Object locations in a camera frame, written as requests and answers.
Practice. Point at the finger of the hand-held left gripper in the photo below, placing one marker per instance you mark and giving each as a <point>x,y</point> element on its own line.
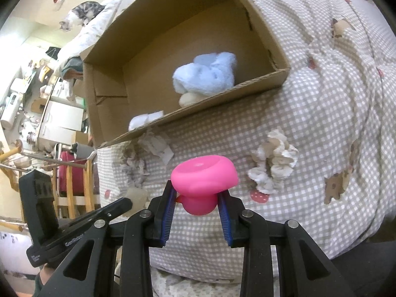
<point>102,210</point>

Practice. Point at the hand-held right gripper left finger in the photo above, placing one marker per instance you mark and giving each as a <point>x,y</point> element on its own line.
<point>165,219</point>

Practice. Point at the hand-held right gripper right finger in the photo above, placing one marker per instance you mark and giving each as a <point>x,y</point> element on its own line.
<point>225,219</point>

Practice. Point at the pink squishy mushroom toy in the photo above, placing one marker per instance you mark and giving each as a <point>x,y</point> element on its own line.
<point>202,182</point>

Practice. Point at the white fluffy cloth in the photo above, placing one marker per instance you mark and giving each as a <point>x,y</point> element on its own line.
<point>145,120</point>

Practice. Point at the light blue plush toy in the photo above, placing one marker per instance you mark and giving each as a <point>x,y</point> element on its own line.
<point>205,74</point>

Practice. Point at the cardboard box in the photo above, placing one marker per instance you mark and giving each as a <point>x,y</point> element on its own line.
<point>173,68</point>

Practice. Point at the wooden chair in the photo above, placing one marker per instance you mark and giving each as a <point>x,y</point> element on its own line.
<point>72,182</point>

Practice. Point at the grey scrunchie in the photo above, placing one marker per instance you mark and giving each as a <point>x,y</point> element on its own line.
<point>134,167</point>

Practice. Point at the white paper tag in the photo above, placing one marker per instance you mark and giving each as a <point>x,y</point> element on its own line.
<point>159,148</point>

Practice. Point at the cream scrunchie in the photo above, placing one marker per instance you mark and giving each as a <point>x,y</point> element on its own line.
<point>273,161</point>

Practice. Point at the white cabinet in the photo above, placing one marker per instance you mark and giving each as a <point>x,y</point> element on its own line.
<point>58,120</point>

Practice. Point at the checkered printed blanket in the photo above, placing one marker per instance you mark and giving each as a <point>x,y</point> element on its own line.
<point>294,114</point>

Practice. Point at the white floral pillow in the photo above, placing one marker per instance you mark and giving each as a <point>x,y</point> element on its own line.
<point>89,37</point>

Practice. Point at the grey and white cat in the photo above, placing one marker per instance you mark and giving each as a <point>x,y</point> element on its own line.
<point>81,14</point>

